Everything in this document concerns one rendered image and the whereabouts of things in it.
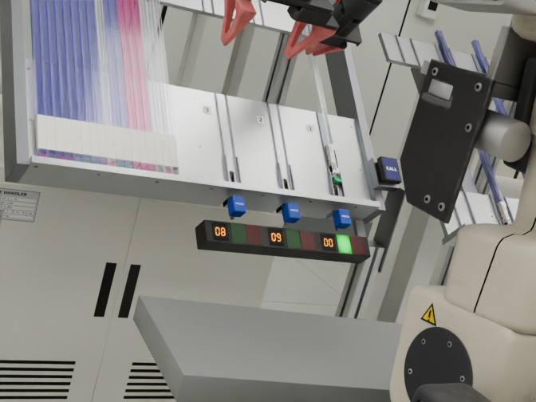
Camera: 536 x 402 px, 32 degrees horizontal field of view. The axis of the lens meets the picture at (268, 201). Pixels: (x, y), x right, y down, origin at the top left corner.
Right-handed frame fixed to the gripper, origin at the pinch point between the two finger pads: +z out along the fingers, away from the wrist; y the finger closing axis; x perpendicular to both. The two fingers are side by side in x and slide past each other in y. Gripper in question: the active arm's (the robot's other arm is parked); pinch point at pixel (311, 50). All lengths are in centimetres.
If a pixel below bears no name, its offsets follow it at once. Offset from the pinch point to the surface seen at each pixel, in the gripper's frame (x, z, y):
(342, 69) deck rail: 2.0, 1.3, -8.0
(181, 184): 33.9, -0.2, 32.8
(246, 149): 24.6, 0.9, 18.4
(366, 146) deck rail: 20.5, -0.4, -8.4
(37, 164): 34, -1, 57
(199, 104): 16.9, 1.0, 26.8
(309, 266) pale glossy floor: -28, 163, -112
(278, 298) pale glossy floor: -3, 138, -78
